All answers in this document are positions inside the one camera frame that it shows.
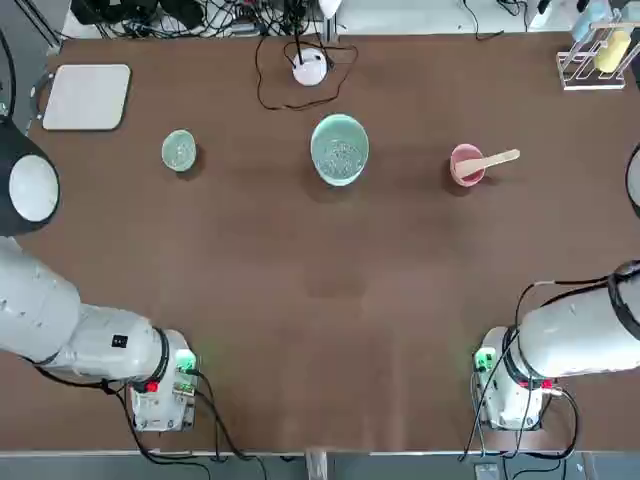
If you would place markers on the small green bowl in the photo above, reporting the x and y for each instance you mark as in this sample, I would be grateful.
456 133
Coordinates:
178 150

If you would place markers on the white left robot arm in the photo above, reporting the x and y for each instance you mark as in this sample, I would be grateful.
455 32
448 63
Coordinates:
40 310

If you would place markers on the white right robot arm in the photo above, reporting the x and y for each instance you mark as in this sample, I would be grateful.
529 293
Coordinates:
575 330

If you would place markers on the large green bowl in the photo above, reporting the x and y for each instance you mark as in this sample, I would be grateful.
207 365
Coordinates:
340 150

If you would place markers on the pink bowl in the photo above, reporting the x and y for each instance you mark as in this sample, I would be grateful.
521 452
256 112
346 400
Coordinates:
467 175

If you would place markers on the white desk lamp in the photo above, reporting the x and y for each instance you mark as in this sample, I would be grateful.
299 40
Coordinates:
310 67

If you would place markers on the white rectangular tray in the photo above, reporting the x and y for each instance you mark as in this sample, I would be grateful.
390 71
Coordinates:
85 97

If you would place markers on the clear cup rack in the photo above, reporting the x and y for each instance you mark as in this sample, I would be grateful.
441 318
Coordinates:
575 67

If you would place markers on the blue cup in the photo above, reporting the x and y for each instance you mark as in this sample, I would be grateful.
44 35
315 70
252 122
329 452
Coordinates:
585 22

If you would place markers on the yellow cup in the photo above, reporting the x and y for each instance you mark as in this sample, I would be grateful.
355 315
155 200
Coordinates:
612 52

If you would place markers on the aluminium frame post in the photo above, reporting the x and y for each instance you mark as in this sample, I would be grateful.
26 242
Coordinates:
329 30

